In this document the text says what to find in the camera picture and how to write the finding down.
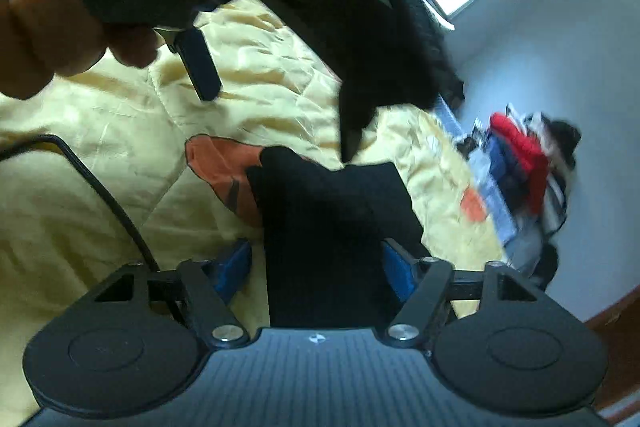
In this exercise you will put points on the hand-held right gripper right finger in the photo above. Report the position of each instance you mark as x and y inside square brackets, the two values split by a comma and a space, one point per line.
[400, 273]

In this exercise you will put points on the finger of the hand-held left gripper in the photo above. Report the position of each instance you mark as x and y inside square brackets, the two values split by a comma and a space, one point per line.
[200, 62]

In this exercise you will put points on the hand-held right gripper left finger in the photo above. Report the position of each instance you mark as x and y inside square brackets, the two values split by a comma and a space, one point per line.
[232, 268]

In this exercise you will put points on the black pants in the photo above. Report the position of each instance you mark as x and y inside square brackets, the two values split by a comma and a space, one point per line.
[310, 232]

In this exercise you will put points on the person's left hand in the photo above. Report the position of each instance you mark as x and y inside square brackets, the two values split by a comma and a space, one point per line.
[40, 32]

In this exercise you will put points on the yellow printed blanket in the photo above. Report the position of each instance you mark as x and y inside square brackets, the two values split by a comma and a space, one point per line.
[100, 157]

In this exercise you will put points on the pile of clothes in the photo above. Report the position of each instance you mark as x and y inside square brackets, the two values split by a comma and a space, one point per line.
[520, 157]

